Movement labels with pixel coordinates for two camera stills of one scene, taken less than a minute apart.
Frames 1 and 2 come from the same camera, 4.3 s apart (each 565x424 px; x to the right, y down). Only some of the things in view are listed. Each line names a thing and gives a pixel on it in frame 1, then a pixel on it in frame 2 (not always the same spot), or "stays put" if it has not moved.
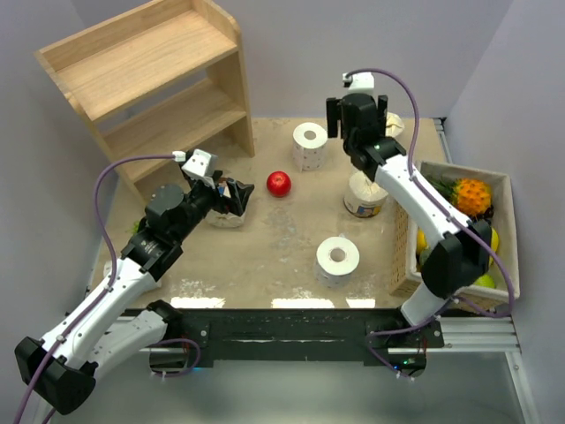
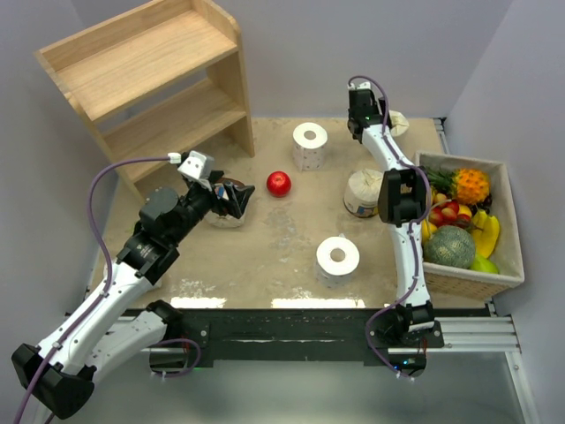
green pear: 485,280 to 483,264
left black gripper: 239,192 stays put
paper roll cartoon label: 364,198 stays put
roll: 224,220 stays put
